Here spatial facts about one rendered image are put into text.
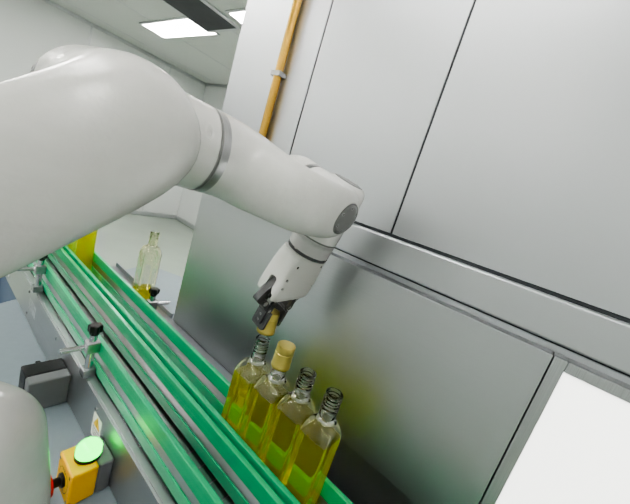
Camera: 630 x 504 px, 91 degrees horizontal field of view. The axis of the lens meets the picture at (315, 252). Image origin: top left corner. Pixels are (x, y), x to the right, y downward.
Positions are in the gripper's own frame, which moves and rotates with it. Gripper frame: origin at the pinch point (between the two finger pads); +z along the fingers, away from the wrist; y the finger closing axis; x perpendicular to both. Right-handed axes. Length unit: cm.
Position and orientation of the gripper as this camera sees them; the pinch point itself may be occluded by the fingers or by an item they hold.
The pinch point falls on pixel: (269, 315)
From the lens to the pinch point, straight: 60.5
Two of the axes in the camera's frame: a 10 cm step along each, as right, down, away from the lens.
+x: 6.6, 5.8, -4.8
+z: -4.8, 8.1, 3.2
